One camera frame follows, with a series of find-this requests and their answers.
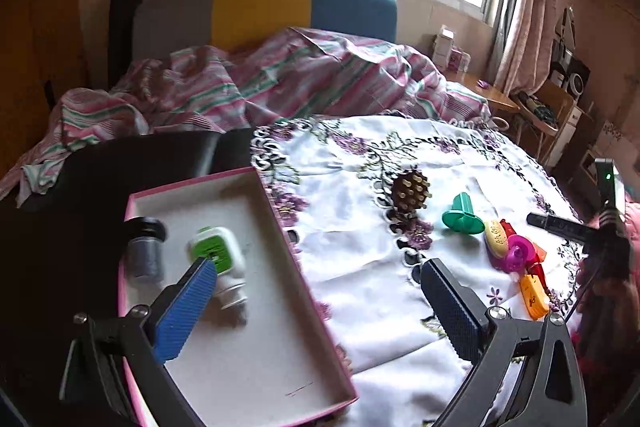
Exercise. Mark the wooden desk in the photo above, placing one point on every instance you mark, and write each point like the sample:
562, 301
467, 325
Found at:
492, 99

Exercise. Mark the person's right forearm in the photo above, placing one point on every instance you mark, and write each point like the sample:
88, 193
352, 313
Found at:
612, 302

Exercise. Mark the person's pink clothing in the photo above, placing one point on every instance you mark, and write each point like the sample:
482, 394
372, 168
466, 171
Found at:
612, 382

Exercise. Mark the pink green striped blanket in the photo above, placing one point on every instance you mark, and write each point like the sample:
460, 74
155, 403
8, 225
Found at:
280, 77

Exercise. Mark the wooden shelf with clutter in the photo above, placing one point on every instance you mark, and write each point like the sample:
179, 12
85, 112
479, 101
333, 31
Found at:
555, 122

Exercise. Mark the green and white stamp toy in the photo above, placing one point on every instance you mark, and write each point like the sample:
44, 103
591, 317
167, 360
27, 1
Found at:
227, 257

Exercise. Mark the pink spiral toy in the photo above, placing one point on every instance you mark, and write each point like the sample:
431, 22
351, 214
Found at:
517, 256

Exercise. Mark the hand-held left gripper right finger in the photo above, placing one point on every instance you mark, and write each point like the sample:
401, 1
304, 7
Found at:
455, 312

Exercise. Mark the brown wooden wardrobe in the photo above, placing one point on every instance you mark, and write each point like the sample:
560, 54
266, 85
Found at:
35, 57

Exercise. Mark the shallow pink cardboard box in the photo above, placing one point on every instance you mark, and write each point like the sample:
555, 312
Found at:
270, 337

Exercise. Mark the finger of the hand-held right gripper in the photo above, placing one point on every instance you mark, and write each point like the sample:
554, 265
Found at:
560, 226

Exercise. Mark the brown pine cone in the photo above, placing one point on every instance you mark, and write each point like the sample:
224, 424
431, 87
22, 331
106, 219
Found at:
411, 191

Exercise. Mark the grey yellow blue headboard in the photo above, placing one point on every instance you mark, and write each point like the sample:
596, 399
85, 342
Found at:
260, 12

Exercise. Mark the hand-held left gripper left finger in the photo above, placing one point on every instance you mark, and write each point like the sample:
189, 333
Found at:
184, 314

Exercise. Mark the white embroidered floral tablecloth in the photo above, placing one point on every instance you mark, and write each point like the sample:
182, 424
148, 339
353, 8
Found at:
360, 227

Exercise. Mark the orange plastic piece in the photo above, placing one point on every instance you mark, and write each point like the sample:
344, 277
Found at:
539, 250

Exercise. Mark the grey glitter jar black lid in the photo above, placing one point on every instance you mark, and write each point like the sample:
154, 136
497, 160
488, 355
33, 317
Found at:
142, 257

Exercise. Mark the white carton box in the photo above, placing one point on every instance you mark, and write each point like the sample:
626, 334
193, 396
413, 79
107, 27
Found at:
443, 47

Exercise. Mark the orange linking cubes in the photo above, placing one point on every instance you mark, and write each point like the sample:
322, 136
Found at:
534, 297

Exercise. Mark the small pink carton box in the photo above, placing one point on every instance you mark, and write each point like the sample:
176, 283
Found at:
459, 59

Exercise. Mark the yellow oval toy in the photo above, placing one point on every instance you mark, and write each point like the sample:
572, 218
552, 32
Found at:
496, 238

